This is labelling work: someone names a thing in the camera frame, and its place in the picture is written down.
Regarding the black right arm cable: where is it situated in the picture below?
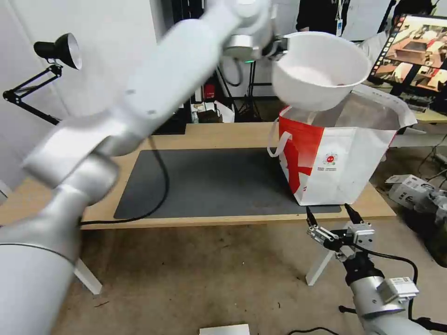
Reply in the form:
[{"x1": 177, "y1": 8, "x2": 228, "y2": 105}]
[{"x1": 356, "y1": 244, "x2": 420, "y2": 290}]

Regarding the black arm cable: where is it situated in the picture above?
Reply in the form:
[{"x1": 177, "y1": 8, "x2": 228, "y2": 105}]
[
  {"x1": 78, "y1": 136, "x2": 171, "y2": 226},
  {"x1": 356, "y1": 244, "x2": 420, "y2": 290}
]

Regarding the white table leg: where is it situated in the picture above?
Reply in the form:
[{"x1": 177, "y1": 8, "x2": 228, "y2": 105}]
[
  {"x1": 305, "y1": 248, "x2": 338, "y2": 287},
  {"x1": 74, "y1": 257, "x2": 103, "y2": 295}
]

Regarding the computer monitor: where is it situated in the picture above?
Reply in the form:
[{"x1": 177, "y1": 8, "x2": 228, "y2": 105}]
[{"x1": 366, "y1": 13, "x2": 447, "y2": 97}]

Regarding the white robot front shell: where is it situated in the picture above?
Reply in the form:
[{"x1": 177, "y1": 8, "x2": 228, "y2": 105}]
[{"x1": 199, "y1": 323, "x2": 251, "y2": 335}]

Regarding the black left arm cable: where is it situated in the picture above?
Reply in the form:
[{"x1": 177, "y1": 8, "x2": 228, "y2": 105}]
[{"x1": 78, "y1": 136, "x2": 171, "y2": 226}]

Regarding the white printed cardboard box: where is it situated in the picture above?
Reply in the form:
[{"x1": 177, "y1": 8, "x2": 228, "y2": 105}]
[{"x1": 385, "y1": 174, "x2": 441, "y2": 211}]

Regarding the red and white takeout bag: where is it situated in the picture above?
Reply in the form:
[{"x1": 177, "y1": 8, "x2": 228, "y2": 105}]
[{"x1": 267, "y1": 85, "x2": 418, "y2": 207}]

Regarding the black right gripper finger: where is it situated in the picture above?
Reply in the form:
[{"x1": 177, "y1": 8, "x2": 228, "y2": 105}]
[
  {"x1": 344, "y1": 203, "x2": 366, "y2": 228},
  {"x1": 305, "y1": 206, "x2": 340, "y2": 247}
]

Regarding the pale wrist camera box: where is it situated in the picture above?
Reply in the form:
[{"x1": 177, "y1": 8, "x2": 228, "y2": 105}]
[{"x1": 348, "y1": 223, "x2": 376, "y2": 250}]

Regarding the white paper bag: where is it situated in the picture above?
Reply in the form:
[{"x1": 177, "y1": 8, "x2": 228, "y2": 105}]
[{"x1": 212, "y1": 100, "x2": 236, "y2": 124}]

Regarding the black tripod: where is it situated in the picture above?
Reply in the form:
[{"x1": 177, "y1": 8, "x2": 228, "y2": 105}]
[{"x1": 213, "y1": 62, "x2": 267, "y2": 122}]

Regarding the dark grey desk mat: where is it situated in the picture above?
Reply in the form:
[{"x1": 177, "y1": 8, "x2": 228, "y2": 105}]
[{"x1": 114, "y1": 148, "x2": 342, "y2": 220}]

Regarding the black desk lamp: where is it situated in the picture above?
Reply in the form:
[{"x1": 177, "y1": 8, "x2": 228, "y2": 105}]
[{"x1": 2, "y1": 32, "x2": 83, "y2": 126}]

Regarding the white plastic bowl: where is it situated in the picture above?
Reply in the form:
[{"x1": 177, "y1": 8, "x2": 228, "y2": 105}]
[{"x1": 271, "y1": 32, "x2": 373, "y2": 112}]

